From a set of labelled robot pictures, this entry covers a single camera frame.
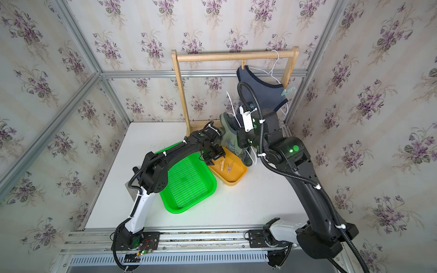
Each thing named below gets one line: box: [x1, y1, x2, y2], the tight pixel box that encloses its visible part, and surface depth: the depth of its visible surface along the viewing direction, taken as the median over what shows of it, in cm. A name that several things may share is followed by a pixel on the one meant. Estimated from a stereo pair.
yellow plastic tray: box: [207, 146, 249, 187], surface depth 95 cm
